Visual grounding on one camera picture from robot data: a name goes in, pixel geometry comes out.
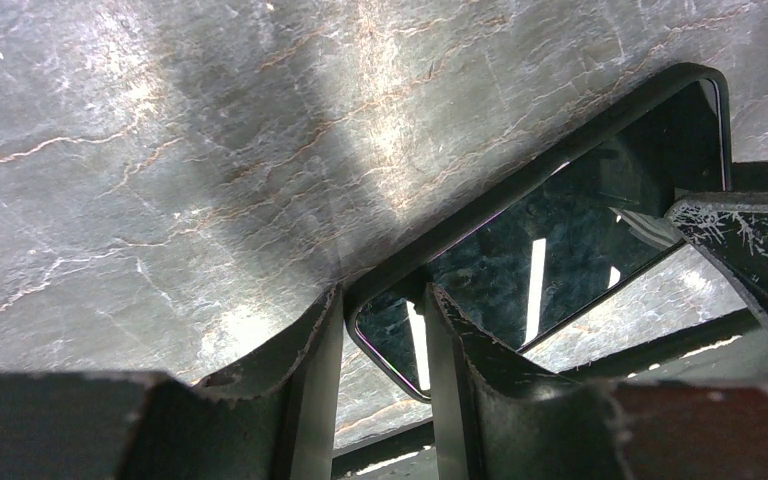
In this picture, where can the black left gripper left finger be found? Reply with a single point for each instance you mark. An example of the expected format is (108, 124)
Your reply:
(269, 415)

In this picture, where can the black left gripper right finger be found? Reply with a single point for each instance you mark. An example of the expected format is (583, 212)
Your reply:
(497, 415)

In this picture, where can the dark smartphone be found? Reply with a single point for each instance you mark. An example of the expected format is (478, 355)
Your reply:
(530, 265)

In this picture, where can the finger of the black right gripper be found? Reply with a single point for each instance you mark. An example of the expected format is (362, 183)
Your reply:
(729, 228)

